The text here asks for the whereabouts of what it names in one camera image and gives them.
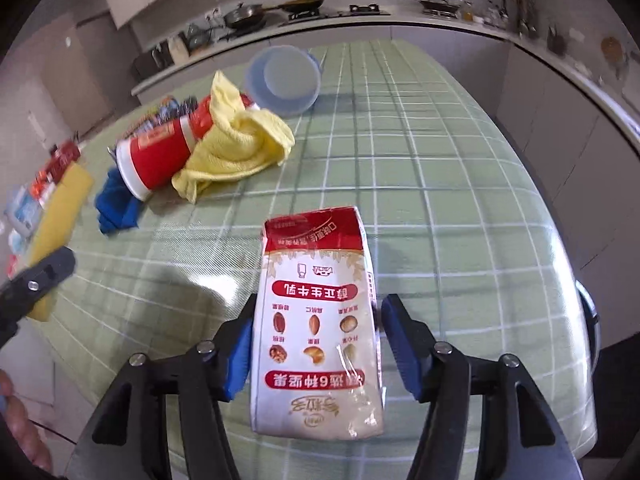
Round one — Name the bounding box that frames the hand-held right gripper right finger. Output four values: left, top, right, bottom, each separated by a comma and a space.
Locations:
381, 294, 571, 480

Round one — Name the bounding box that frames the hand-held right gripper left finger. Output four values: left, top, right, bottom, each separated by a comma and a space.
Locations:
65, 292, 256, 480

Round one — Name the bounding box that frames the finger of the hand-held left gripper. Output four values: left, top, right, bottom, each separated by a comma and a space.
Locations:
0, 246, 77, 346

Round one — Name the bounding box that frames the red and white milk carton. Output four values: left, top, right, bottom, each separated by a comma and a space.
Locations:
250, 205, 386, 442

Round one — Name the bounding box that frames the person's left hand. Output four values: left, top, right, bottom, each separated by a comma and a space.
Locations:
0, 369, 53, 476

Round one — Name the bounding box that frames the yellow sponge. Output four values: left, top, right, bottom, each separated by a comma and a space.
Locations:
27, 162, 95, 322

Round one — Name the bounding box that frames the light blue packet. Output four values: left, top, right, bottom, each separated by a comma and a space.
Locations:
5, 187, 42, 237

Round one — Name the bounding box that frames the blue cloth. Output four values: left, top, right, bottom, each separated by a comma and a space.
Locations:
95, 167, 143, 236

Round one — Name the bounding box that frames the red snack packet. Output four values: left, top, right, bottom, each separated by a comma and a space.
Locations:
30, 141, 83, 196

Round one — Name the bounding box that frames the red paper cup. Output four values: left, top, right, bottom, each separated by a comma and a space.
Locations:
115, 92, 262, 204

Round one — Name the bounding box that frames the colourful snack packet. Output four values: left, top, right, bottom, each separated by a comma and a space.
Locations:
122, 96, 201, 141

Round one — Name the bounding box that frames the green checked tablecloth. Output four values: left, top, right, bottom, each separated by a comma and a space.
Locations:
0, 40, 598, 480

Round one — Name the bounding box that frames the yellow cloth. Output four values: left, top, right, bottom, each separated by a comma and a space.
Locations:
171, 71, 296, 204

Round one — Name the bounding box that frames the black microwave oven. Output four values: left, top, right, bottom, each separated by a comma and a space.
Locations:
132, 45, 173, 78

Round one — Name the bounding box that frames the green ceramic teapot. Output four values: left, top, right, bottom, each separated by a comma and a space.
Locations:
185, 22, 213, 46

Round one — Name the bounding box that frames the blue plastic bowl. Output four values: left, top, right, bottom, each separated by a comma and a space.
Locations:
244, 46, 321, 117

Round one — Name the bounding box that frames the wok with glass lid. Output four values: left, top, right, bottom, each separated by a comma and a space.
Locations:
223, 2, 266, 29

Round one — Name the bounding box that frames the black gas stove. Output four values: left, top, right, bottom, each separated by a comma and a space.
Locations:
277, 4, 392, 27

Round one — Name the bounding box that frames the black utensil holder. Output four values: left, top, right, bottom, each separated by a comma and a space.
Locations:
546, 25, 568, 56

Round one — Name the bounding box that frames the row of seasoning bottles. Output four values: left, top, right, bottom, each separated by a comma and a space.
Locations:
462, 0, 512, 29

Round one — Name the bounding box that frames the black frying pan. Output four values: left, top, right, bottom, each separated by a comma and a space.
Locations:
260, 0, 326, 14

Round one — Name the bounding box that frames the round wooden trivet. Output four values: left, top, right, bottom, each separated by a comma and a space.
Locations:
600, 35, 626, 68

